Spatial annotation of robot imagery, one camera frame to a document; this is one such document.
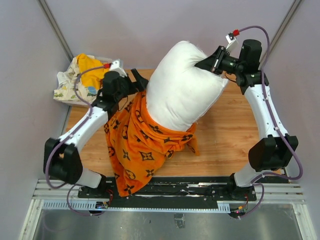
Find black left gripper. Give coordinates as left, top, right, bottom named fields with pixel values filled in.
left=115, top=68, right=149, bottom=102

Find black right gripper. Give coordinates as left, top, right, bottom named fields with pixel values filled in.
left=195, top=46, right=244, bottom=76

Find white pillow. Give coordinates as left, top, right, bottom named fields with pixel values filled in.
left=146, top=40, right=229, bottom=132

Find orange flower-pattern pillowcase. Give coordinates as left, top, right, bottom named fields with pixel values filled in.
left=104, top=91, right=200, bottom=197

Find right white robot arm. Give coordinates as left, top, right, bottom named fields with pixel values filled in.
left=195, top=38, right=299, bottom=200

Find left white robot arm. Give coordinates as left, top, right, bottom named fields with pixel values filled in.
left=43, top=68, right=149, bottom=198

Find white plastic basket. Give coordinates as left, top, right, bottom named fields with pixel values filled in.
left=53, top=53, right=123, bottom=107

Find yellow cloth in basket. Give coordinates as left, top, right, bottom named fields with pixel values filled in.
left=76, top=53, right=110, bottom=90

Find white printed cloth in basket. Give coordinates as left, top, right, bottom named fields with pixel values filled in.
left=53, top=57, right=98, bottom=105

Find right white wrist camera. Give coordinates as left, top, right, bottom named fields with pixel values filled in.
left=225, top=32, right=239, bottom=54

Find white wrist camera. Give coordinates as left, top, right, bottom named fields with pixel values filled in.
left=109, top=59, right=128, bottom=78
left=225, top=32, right=239, bottom=54

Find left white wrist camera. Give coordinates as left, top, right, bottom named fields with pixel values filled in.
left=109, top=59, right=128, bottom=78

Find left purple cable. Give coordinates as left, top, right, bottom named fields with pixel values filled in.
left=43, top=62, right=112, bottom=217

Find purple cable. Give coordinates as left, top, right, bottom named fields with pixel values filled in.
left=232, top=25, right=304, bottom=221
left=43, top=62, right=112, bottom=217

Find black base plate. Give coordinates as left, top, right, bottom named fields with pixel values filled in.
left=77, top=176, right=257, bottom=211

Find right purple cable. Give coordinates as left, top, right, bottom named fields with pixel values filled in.
left=232, top=25, right=304, bottom=221

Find aluminium rail frame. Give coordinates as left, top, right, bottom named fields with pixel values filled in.
left=19, top=176, right=317, bottom=240

